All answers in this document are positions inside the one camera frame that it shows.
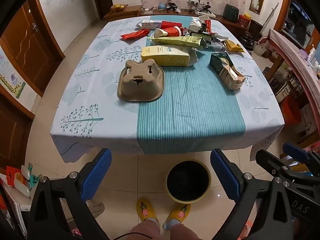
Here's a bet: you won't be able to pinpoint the table with pink cloth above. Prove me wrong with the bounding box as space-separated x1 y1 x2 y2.
260 29 320 110

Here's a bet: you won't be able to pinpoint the black microwave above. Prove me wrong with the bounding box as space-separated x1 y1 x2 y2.
280 2 315 45

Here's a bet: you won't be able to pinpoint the red basket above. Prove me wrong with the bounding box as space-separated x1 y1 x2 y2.
239 14 251 28

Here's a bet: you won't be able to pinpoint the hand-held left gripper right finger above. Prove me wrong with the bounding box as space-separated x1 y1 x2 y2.
211 149 292 240

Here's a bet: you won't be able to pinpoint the black cable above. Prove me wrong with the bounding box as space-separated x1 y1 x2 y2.
112 232 155 240

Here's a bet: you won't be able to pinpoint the red snack packet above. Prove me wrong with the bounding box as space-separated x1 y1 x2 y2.
120 29 151 40

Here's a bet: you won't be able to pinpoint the brown wooden door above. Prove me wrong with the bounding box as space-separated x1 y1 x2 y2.
0 0 65 98

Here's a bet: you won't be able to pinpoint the black and green packet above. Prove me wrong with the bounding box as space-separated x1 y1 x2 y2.
190 31 213 41

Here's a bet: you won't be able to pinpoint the stacked black pots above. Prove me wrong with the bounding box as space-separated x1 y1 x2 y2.
244 31 255 49

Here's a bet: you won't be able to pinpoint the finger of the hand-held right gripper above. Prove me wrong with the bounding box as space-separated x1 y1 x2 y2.
282 142 320 174
255 149 300 186

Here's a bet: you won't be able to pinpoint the white bucket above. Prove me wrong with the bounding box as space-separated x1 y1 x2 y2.
254 42 267 57

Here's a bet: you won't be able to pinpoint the white set-top box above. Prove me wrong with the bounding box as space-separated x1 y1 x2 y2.
194 9 215 18

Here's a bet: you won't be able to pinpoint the long wooden bench cabinet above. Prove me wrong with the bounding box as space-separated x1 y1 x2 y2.
140 8 253 28

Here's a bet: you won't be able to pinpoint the red paper cup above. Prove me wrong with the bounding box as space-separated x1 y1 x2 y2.
153 26 184 38

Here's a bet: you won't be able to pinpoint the dark green appliance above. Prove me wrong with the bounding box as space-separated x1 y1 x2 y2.
223 4 239 20

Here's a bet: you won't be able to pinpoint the orange snack packet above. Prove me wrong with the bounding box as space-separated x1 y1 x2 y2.
224 39 245 53

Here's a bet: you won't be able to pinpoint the mop handle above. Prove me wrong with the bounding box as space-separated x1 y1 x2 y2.
260 2 279 34

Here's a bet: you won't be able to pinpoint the beige plastic stool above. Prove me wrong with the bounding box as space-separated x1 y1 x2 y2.
90 201 105 217

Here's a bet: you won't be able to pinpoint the white wrapper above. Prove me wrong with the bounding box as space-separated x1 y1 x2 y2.
189 19 203 32

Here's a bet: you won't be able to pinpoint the wooden side cabinet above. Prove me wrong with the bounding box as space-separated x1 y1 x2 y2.
104 5 143 22

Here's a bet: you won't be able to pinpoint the yellow cardboard box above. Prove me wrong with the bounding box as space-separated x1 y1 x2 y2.
141 45 192 67

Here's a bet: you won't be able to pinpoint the red paper packets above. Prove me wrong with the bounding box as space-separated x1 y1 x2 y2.
6 166 25 188

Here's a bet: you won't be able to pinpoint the red cardboard box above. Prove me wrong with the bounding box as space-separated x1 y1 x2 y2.
161 21 182 29

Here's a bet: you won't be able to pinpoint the person's left leg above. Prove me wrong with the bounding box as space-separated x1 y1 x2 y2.
130 219 160 240

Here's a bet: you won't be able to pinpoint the tree print tablecloth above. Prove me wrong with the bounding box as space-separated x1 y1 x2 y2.
50 15 285 163

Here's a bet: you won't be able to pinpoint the yellow-green foil packet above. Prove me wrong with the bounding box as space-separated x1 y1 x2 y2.
146 35 208 48

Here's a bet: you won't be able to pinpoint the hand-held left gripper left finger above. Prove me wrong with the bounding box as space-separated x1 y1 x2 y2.
26 149 113 240

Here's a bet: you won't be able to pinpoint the person's right leg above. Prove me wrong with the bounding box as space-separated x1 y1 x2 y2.
162 222 200 240

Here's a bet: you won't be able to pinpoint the white and green plastic toy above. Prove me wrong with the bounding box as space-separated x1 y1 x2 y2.
15 164 40 198

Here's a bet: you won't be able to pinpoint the yellow-rimmed black trash bin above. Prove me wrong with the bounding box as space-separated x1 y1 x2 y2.
165 160 212 204

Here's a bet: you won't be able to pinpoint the orange bucket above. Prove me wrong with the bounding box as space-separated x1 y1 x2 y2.
281 100 302 127

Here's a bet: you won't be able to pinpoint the silver foil packet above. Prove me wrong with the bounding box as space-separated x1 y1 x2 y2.
205 34 225 51

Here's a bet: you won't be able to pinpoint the brown pulp cup tray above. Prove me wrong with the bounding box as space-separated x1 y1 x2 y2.
117 59 165 102

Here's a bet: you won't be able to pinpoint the wall poster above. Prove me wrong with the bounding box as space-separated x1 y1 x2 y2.
0 47 27 99

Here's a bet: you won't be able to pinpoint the yellow slipper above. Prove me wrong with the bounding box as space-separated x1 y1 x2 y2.
164 203 191 227
136 197 159 223

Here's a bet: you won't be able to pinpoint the dark green carton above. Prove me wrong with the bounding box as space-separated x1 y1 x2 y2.
209 51 247 90

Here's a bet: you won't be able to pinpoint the person's leg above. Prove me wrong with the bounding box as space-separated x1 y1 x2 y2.
130 219 160 240
162 222 200 240

